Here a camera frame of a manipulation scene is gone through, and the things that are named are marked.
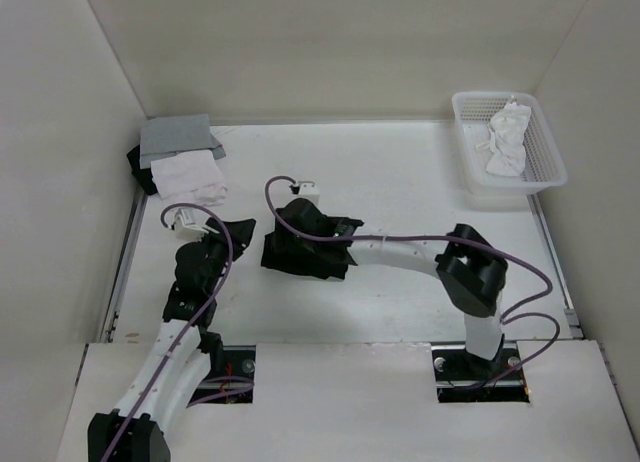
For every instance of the black tank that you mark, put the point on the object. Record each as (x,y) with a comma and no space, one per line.
(317,266)
(142,176)

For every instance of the black folded tank top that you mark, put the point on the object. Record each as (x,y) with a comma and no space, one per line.
(142,176)

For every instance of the grey folded tank top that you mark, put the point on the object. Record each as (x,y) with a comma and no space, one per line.
(164,137)

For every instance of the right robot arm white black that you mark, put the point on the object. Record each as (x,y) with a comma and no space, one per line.
(473,279)

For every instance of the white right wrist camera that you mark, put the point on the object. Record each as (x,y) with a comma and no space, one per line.
(307,190)

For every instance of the white folded tank top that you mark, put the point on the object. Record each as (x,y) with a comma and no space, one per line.
(189,177)

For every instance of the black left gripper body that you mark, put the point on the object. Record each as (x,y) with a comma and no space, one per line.
(217,247)

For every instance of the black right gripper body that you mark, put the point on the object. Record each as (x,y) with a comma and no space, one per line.
(286,232)

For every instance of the left aluminium table rail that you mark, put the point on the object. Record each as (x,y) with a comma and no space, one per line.
(113,308)

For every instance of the white plastic laundry basket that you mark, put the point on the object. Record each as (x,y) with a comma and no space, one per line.
(544,166)

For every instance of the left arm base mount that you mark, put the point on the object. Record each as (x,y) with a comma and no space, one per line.
(231,378)

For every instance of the white crumpled tank top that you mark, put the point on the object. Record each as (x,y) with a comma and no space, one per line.
(507,129)

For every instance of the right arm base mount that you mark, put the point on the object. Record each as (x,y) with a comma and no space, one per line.
(462,379)

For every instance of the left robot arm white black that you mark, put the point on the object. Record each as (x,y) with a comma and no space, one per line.
(187,364)

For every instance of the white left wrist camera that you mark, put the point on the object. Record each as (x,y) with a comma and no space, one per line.
(186,227)

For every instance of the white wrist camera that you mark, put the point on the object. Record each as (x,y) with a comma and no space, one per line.
(186,227)
(307,190)

